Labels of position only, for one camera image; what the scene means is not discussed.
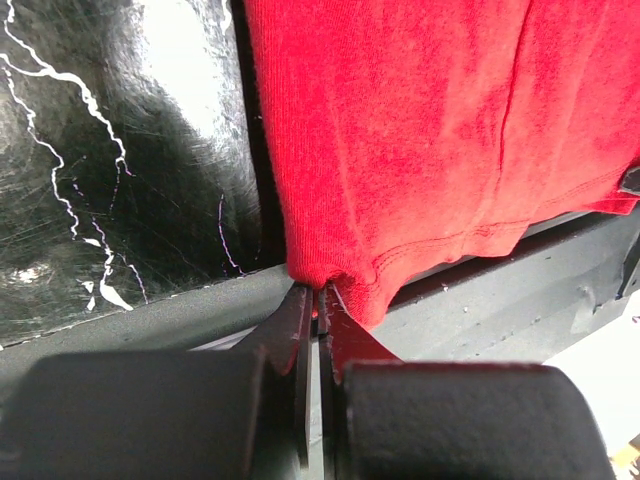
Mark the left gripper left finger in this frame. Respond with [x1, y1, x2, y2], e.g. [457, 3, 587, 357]
[1, 284, 313, 479]

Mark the black marble pattern mat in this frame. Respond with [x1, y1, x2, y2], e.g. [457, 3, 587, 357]
[1, 1, 285, 347]

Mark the dark red t shirt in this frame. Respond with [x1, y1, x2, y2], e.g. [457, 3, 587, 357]
[245, 1, 639, 329]

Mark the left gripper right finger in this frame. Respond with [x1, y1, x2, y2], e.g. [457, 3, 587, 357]
[318, 287, 614, 479]

